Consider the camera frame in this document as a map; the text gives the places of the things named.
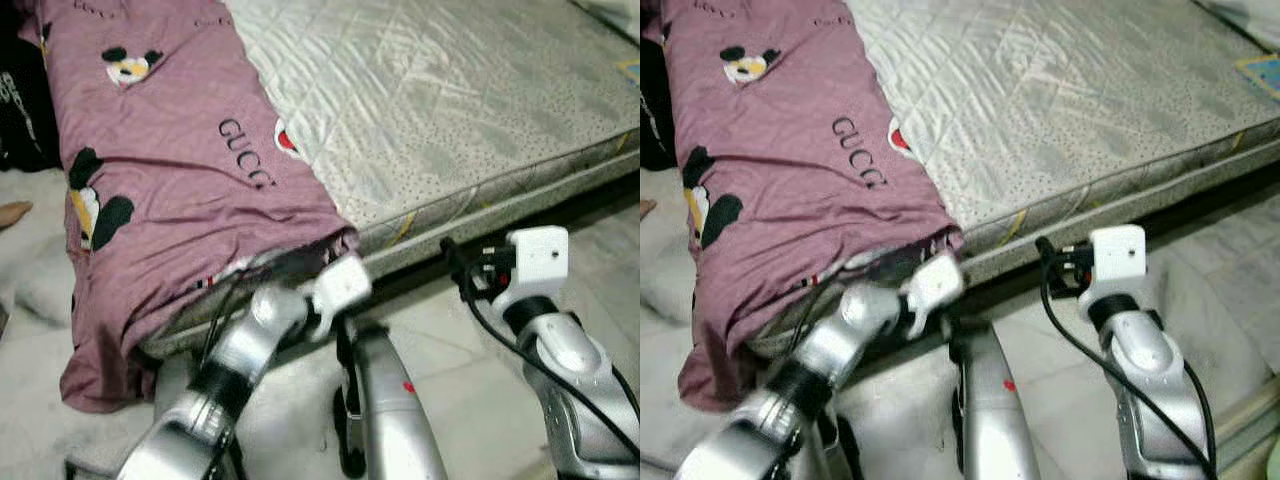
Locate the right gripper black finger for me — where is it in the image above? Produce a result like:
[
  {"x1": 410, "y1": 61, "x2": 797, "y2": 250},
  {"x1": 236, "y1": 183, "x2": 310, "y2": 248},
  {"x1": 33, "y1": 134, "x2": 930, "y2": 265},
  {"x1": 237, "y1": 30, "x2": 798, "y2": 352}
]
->
[
  {"x1": 1035, "y1": 236, "x2": 1063, "y2": 291},
  {"x1": 440, "y1": 236, "x2": 473, "y2": 293}
]

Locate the mauve cartoon print blanket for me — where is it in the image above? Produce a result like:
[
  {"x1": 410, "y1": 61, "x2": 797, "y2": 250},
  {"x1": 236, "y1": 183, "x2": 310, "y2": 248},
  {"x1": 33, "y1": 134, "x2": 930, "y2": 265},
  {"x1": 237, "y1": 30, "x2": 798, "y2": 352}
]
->
[
  {"x1": 15, "y1": 0, "x2": 361, "y2": 416},
  {"x1": 650, "y1": 0, "x2": 966, "y2": 411}
]

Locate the white quilted mattress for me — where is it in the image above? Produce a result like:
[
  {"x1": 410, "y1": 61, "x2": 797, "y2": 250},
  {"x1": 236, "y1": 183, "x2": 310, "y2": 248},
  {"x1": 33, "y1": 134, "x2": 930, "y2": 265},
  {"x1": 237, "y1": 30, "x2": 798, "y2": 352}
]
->
[
  {"x1": 140, "y1": 0, "x2": 641, "y2": 361},
  {"x1": 745, "y1": 0, "x2": 1280, "y2": 356}
]

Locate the silver robot right leg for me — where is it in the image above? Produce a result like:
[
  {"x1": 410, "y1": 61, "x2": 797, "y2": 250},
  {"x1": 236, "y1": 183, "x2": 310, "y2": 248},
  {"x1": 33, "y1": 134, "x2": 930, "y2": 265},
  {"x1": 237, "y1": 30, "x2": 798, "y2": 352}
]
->
[
  {"x1": 948, "y1": 318, "x2": 1043, "y2": 480},
  {"x1": 333, "y1": 318, "x2": 451, "y2": 480}
]

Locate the black bag white print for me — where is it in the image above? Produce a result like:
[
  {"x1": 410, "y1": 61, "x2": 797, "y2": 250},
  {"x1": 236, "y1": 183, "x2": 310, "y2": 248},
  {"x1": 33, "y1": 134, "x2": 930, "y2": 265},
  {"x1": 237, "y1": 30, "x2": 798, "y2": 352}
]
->
[
  {"x1": 640, "y1": 35, "x2": 681, "y2": 171},
  {"x1": 0, "y1": 10, "x2": 63, "y2": 173}
]

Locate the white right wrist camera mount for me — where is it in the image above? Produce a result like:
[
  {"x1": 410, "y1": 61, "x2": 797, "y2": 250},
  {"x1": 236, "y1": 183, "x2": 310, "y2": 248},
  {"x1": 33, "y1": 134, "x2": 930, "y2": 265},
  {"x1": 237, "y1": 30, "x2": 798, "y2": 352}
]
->
[
  {"x1": 1078, "y1": 224, "x2": 1148, "y2": 306},
  {"x1": 490, "y1": 226, "x2": 571, "y2": 311}
]

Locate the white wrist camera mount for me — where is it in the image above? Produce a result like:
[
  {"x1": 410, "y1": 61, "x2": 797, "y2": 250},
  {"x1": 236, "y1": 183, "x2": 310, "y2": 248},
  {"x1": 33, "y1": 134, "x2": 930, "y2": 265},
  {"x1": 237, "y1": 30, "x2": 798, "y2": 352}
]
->
[
  {"x1": 905, "y1": 252, "x2": 966, "y2": 336},
  {"x1": 1078, "y1": 224, "x2": 1148, "y2": 306},
  {"x1": 490, "y1": 226, "x2": 571, "y2": 311},
  {"x1": 312, "y1": 255, "x2": 373, "y2": 319}
]

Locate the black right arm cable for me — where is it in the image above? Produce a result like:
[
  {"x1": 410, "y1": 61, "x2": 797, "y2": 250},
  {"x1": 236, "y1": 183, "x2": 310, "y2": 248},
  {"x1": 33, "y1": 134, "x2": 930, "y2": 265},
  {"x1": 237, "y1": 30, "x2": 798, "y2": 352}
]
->
[
  {"x1": 460, "y1": 285, "x2": 641, "y2": 461},
  {"x1": 1040, "y1": 285, "x2": 1216, "y2": 471}
]

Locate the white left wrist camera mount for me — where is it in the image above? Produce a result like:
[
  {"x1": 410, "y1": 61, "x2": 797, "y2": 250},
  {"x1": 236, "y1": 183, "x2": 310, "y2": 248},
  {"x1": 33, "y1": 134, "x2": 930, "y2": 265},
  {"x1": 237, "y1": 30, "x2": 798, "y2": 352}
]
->
[
  {"x1": 312, "y1": 255, "x2": 373, "y2": 319},
  {"x1": 905, "y1": 252, "x2": 966, "y2": 336}
]

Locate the long black left arm cable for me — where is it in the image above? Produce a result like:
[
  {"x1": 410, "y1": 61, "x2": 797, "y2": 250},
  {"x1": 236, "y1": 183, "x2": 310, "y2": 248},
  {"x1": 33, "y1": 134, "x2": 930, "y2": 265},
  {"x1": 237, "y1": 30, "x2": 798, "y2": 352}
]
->
[
  {"x1": 200, "y1": 262, "x2": 263, "y2": 366},
  {"x1": 790, "y1": 275, "x2": 856, "y2": 351}
]

